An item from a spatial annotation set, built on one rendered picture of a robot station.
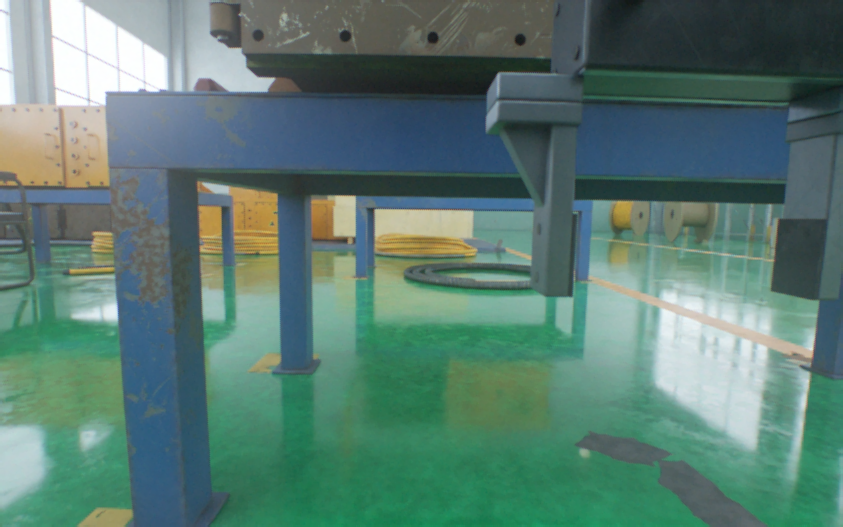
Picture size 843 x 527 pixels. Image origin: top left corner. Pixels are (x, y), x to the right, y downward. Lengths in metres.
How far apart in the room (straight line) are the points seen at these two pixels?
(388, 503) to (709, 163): 0.71
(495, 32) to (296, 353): 1.07
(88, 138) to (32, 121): 0.46
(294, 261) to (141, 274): 0.68
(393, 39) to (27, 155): 3.87
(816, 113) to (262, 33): 0.52
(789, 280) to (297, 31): 0.51
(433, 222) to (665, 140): 5.85
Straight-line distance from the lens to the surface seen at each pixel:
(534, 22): 0.57
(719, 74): 0.24
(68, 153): 4.11
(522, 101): 0.21
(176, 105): 0.67
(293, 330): 1.35
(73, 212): 7.99
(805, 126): 0.29
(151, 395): 0.73
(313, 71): 0.59
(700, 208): 11.14
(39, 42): 13.47
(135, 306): 0.70
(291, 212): 1.30
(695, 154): 0.68
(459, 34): 0.56
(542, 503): 0.84
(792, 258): 0.29
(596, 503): 0.87
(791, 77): 0.26
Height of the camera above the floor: 0.48
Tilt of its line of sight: 6 degrees down
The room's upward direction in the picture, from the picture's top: 1 degrees clockwise
